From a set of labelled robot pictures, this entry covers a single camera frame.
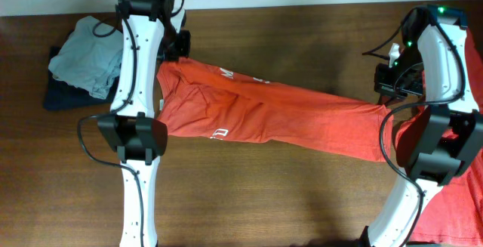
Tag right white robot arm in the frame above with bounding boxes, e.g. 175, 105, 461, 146
355, 5, 482, 246

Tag folded navy garment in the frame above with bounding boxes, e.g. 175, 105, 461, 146
43, 47, 118, 110

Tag folded grey t-shirt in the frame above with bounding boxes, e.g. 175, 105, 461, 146
48, 16, 123, 100

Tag red t-shirt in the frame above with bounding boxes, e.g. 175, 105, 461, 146
395, 29, 482, 246

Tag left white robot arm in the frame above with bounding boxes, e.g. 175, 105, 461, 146
97, 0, 191, 246

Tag orange printed t-shirt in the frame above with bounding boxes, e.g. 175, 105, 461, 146
157, 58, 392, 162

